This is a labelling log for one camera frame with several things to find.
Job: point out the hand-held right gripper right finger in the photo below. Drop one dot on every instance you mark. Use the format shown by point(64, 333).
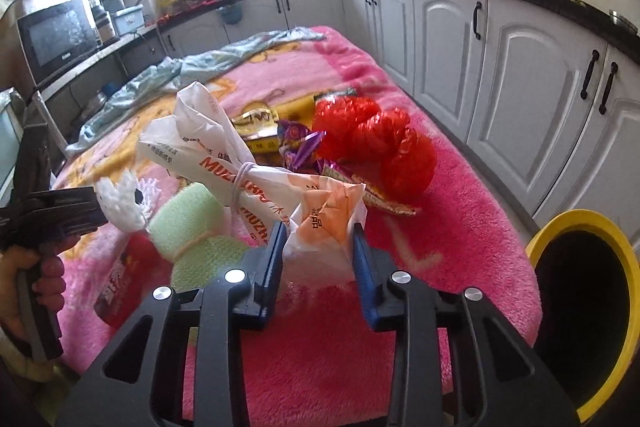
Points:
point(363, 279)

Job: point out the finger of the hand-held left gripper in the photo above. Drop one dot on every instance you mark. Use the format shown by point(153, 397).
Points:
point(75, 198)
point(80, 221)

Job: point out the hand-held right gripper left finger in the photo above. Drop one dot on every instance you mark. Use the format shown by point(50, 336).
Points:
point(270, 272)

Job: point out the white crocheted scrubber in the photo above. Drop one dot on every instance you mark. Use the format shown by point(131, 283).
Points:
point(122, 202)

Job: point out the small white orange plastic bag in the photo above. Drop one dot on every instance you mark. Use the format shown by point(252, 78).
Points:
point(320, 227)

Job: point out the purple candy wrapper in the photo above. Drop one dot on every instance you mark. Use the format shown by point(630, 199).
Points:
point(302, 144)

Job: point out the yellow bin with black liner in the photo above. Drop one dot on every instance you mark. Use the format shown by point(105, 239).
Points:
point(565, 222)

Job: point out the person's left hand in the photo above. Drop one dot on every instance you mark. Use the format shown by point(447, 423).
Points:
point(54, 282)

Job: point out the red snack packet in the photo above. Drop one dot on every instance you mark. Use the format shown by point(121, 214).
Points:
point(125, 279)

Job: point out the beige snack wrapper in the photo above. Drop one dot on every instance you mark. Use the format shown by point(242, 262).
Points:
point(390, 202)

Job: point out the green rolled towel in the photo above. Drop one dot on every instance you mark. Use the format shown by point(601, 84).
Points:
point(185, 217)

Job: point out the pink printed blanket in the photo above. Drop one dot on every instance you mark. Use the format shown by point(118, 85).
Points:
point(450, 187)

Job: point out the black microwave oven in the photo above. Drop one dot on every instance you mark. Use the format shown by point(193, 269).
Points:
point(55, 37)

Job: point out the red plastic bag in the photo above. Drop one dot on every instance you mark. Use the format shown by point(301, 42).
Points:
point(380, 142)

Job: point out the long white printed plastic bag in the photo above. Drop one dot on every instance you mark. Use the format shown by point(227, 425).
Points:
point(215, 142)

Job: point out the gold black snack wrapper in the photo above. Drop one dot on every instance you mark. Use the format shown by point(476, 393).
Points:
point(257, 119)

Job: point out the yellow snack packet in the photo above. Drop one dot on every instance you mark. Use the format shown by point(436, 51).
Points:
point(297, 109)

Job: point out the white storage box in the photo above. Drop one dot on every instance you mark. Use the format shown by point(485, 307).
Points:
point(127, 19)

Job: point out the light blue cloth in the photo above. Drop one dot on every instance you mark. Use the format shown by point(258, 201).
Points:
point(200, 62)

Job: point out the teal hanging basket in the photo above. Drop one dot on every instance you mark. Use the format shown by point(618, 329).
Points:
point(230, 14)

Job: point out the white kitchen cabinets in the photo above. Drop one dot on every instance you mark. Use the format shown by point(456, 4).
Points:
point(525, 72)

